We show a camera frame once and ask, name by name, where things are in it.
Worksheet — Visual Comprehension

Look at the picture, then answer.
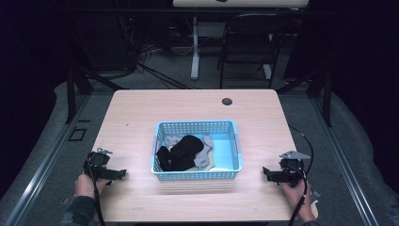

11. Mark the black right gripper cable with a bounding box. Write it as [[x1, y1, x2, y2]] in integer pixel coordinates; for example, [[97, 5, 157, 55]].
[[288, 166, 309, 226], [287, 124, 315, 176]]

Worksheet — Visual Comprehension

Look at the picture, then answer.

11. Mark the person's left hand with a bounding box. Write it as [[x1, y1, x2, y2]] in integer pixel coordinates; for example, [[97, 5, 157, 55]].
[[74, 173, 109, 200]]

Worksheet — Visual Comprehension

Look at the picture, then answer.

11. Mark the light blue plastic basket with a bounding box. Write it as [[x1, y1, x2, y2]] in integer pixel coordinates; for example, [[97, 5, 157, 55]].
[[151, 120, 244, 182]]

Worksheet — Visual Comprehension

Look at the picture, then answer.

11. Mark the white desk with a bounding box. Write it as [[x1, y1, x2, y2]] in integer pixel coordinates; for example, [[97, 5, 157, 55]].
[[172, 0, 311, 81]]

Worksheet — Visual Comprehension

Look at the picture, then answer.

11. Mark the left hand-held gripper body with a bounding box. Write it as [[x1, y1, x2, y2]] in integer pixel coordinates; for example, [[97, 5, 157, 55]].
[[83, 147, 113, 182]]

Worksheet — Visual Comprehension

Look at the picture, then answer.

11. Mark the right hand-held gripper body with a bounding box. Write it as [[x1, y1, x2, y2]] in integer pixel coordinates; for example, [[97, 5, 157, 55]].
[[279, 150, 311, 188]]

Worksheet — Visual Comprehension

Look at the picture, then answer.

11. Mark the black sock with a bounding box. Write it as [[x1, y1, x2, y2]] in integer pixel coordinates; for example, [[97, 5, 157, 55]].
[[155, 134, 205, 172]]

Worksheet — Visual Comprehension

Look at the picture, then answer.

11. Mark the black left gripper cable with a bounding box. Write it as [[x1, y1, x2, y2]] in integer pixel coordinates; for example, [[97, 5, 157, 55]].
[[87, 156, 107, 226]]

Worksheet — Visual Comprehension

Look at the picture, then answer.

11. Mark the black metal frame post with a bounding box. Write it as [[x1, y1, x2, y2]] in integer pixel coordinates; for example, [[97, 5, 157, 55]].
[[65, 65, 94, 125], [305, 70, 333, 128]]

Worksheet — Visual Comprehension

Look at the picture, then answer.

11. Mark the black folding chair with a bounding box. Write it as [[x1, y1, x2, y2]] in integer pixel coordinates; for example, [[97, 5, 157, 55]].
[[216, 12, 292, 90]]

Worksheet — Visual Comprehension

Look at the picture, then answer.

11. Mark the person's right hand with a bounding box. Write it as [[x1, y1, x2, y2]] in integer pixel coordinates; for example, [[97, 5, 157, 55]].
[[280, 180, 316, 222]]

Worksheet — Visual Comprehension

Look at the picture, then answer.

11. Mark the light grey sock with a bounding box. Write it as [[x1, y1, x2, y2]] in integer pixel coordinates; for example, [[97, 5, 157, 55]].
[[164, 135, 184, 150]]

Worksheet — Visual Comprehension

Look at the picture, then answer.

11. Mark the bundle of floor cables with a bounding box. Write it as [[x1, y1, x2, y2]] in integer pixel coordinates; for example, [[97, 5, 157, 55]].
[[136, 43, 197, 90]]

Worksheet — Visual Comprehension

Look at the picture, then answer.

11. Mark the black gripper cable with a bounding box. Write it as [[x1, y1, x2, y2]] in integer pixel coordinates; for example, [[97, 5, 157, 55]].
[[87, 156, 107, 226], [287, 124, 315, 176], [288, 166, 309, 226]]

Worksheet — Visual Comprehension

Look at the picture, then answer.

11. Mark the aluminium floor rail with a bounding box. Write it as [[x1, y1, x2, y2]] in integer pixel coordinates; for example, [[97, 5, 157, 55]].
[[310, 93, 380, 226], [3, 93, 91, 226]]

